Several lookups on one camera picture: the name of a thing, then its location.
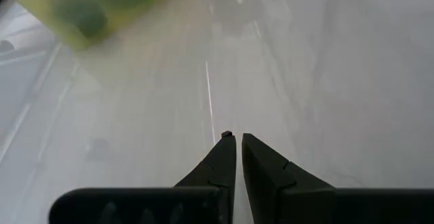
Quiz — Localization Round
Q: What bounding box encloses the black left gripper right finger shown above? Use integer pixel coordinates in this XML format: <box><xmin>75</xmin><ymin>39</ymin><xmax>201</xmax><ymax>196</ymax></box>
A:
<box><xmin>241</xmin><ymin>132</ymin><xmax>434</xmax><ymax>224</ymax></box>

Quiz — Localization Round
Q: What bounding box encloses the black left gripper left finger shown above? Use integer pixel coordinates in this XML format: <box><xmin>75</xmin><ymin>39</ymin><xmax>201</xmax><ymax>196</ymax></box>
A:
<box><xmin>49</xmin><ymin>130</ymin><xmax>237</xmax><ymax>224</ymax></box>

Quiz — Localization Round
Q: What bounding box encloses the white table sheet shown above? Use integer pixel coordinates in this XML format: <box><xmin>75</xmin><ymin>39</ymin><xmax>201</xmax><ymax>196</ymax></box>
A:
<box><xmin>0</xmin><ymin>0</ymin><xmax>434</xmax><ymax>224</ymax></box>

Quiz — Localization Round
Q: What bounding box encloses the yellow translucent plastic bin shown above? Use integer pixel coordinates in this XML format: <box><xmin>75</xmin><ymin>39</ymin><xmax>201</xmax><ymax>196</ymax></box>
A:
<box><xmin>0</xmin><ymin>0</ymin><xmax>186</xmax><ymax>52</ymax></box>

